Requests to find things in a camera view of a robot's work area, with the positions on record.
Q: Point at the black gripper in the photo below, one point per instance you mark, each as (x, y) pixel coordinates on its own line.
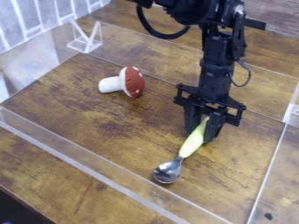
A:
(212, 91)

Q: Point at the green handled metal spoon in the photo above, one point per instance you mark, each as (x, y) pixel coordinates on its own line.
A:
(168, 171)

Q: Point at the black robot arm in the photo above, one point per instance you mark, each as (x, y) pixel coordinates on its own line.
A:
(221, 20)

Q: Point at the red white mushroom toy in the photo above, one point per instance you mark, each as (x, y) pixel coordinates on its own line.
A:
(129, 81)

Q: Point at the clear acrylic triangle bracket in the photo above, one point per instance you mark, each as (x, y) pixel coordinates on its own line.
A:
(85, 43)

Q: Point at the clear acrylic enclosure wall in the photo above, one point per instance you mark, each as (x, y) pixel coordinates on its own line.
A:
(116, 137)

